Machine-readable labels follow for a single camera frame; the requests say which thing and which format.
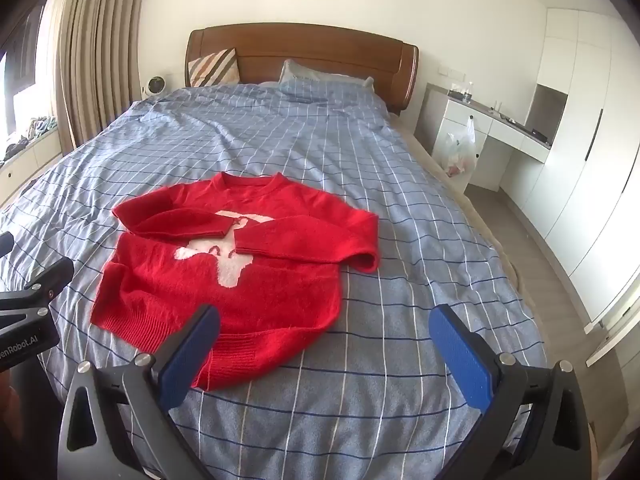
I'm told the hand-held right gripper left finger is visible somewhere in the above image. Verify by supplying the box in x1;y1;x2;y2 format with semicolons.
56;303;222;480

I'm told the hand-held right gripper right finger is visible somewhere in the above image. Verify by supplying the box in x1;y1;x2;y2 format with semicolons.
428;303;598;480

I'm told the red knit sweater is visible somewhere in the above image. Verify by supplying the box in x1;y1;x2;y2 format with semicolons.
90;171;380;392

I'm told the pile of clothes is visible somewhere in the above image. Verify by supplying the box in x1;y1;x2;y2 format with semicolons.
0;116;58;161

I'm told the window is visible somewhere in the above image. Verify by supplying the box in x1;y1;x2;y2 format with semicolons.
0;0;47;136

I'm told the clear plastic bag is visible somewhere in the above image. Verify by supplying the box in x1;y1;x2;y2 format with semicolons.
432;115;478;179

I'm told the beige curtain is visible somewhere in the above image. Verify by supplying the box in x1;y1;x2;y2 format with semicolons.
52;0;151;153

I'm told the blue plaid duvet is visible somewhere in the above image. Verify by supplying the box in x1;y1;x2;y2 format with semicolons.
0;82;548;480

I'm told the white desk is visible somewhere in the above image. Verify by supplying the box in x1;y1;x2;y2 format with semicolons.
415;82;553;193

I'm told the striped pillow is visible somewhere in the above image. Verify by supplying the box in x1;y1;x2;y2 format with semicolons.
187;48;240;89

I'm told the white wardrobe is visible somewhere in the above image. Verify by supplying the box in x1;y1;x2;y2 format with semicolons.
500;7;640;321

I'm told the grey pillow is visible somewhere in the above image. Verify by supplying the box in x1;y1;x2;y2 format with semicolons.
277;59;376;93

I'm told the wooden headboard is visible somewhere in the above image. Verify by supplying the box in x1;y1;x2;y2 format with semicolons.
185;22;420;116

